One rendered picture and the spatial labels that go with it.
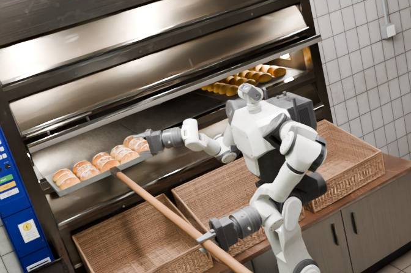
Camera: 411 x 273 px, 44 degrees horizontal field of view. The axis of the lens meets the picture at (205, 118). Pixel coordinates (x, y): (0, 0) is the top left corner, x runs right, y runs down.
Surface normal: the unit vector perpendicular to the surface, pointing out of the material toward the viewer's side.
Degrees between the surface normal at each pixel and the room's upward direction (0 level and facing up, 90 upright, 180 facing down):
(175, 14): 70
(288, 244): 114
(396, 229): 90
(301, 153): 65
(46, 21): 90
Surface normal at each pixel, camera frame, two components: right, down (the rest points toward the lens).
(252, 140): -0.44, 0.30
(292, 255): 0.44, 0.16
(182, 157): 0.33, -0.16
